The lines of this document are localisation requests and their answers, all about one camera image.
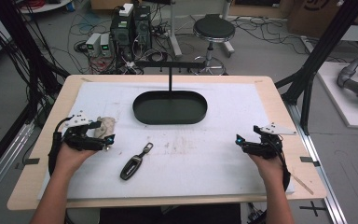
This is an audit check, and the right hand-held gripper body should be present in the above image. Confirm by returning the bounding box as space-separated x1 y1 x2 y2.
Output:
243 121 298 161

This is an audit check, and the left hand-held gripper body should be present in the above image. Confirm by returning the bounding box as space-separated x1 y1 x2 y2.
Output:
62 110 107 152

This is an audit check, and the person's right hand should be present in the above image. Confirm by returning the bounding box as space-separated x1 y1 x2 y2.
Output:
248 154 285 185

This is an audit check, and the person's left hand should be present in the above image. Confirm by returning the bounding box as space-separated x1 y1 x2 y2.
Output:
54 143 98 180

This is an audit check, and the beige crumpled cloth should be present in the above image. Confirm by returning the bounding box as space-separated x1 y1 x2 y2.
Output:
93 116 117 140

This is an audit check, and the black tape strip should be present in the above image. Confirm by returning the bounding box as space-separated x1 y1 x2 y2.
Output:
299 156 322 168
14 157 41 171

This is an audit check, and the white table mat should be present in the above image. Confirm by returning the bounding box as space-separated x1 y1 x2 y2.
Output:
37 81 296 201

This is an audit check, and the thin wooden stick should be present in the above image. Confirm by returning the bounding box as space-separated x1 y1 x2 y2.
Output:
290 173 315 196

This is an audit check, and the black oval tray with hanging bar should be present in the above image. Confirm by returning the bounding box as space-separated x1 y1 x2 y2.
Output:
131 60 209 126

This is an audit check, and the black tape cross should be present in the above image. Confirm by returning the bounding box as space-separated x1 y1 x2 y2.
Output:
298 200 327 217

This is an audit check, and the grey power supply unit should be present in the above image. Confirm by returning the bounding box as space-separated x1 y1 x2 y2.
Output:
85 32 103 58
100 33 113 58

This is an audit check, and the white floor board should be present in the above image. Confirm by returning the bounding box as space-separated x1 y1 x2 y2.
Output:
316 61 358 130

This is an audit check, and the black computer tower with white box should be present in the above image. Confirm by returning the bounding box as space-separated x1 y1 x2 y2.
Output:
109 3 135 63

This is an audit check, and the dark cloth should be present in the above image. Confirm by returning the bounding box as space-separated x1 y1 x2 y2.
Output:
98 203 242 224

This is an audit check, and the black round stool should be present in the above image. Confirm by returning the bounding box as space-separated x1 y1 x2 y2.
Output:
188 13 237 77

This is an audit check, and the white stand leg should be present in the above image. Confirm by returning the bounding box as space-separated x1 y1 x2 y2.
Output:
167 0 184 59

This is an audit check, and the brown cardboard box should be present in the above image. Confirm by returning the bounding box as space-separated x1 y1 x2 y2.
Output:
286 0 358 39

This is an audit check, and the round white table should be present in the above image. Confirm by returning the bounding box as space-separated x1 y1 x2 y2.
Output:
18 0 73 15

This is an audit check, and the left hand-held gripper black cable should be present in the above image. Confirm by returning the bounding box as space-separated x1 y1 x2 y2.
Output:
48 116 75 176

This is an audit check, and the hand-held gripper black cable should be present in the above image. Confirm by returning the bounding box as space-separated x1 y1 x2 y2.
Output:
48 116 75 176
272 135 292 191

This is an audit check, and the right hand-held gripper black cable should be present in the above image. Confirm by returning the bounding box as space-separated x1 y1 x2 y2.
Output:
272 135 292 191

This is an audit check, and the black car key with strap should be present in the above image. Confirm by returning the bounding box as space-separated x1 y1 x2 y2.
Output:
119 142 155 181

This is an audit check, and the aluminium rail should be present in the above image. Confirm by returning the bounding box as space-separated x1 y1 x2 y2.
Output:
286 102 349 224
0 121 35 206

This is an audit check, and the black frame strut with cables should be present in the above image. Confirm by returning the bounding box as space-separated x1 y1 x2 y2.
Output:
0 0 71 104

